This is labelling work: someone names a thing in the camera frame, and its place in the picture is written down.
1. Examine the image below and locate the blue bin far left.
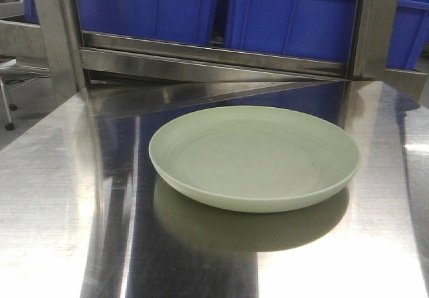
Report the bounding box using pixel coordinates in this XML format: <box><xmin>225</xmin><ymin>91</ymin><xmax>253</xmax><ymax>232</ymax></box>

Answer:
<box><xmin>23</xmin><ymin>0</ymin><xmax>39</xmax><ymax>24</ymax></box>

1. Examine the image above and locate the wheeled cart in background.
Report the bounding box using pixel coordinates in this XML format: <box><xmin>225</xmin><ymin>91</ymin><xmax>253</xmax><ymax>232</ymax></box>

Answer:
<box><xmin>1</xmin><ymin>58</ymin><xmax>50</xmax><ymax>131</ymax></box>

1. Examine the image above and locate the green round plate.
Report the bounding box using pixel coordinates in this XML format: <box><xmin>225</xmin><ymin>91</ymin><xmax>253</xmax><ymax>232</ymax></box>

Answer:
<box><xmin>148</xmin><ymin>106</ymin><xmax>360</xmax><ymax>213</ymax></box>

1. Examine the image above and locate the blue bin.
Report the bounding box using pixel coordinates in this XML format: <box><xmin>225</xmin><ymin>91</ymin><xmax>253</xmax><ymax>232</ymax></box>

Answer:
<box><xmin>23</xmin><ymin>0</ymin><xmax>39</xmax><ymax>24</ymax></box>
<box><xmin>387</xmin><ymin>0</ymin><xmax>428</xmax><ymax>70</ymax></box>
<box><xmin>77</xmin><ymin>0</ymin><xmax>218</xmax><ymax>46</ymax></box>
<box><xmin>225</xmin><ymin>0</ymin><xmax>357</xmax><ymax>62</ymax></box>

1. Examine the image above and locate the stainless steel shelf rack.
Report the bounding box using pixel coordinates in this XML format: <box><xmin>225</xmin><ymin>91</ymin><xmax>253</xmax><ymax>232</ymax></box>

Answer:
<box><xmin>0</xmin><ymin>0</ymin><xmax>429</xmax><ymax>102</ymax></box>

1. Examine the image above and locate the blue bin lower right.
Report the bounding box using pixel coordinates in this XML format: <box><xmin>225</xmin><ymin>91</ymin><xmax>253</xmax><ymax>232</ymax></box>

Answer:
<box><xmin>387</xmin><ymin>0</ymin><xmax>428</xmax><ymax>70</ymax></box>

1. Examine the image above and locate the blue bin lower left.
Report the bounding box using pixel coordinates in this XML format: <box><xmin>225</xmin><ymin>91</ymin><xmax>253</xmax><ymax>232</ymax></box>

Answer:
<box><xmin>77</xmin><ymin>0</ymin><xmax>218</xmax><ymax>46</ymax></box>

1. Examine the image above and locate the blue bin lower middle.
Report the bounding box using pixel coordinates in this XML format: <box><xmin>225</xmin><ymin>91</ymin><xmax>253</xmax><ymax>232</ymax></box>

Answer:
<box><xmin>225</xmin><ymin>0</ymin><xmax>357</xmax><ymax>62</ymax></box>

